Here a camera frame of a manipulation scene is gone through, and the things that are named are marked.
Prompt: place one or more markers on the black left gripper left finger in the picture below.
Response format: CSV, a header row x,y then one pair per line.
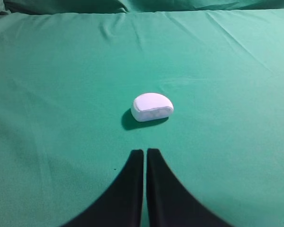
x,y
121,203

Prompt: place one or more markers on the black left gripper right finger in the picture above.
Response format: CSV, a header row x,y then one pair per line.
x,y
168,201

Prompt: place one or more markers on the white earphone case body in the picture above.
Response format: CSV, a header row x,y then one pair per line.
x,y
151,106

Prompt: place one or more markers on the green table cloth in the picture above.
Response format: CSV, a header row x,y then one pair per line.
x,y
70,71

